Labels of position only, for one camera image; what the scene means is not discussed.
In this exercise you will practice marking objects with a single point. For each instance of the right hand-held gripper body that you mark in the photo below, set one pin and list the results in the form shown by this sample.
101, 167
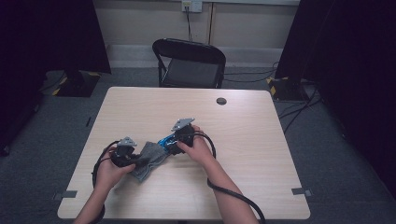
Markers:
184, 137

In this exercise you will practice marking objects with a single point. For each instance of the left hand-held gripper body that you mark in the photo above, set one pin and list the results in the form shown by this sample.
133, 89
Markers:
124, 155

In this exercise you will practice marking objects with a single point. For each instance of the grey knit cloth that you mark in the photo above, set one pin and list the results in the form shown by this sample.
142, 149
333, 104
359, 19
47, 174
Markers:
152, 158

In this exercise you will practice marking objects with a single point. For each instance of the person's right hand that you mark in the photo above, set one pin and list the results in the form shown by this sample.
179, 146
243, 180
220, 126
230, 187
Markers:
200, 154

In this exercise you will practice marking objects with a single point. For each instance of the person's left hand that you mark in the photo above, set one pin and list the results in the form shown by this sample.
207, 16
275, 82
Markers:
107, 175

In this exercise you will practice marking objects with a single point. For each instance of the black folding chair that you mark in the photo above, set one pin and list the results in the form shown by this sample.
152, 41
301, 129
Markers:
190, 71

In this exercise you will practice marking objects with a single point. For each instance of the stand base with striped tape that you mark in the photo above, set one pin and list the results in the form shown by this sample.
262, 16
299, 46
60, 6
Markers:
77, 85
285, 90

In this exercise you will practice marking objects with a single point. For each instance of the black curtain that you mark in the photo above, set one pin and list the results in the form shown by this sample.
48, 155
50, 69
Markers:
358, 62
46, 31

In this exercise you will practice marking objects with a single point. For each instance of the white wall socket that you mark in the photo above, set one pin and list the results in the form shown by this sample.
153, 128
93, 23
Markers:
192, 5

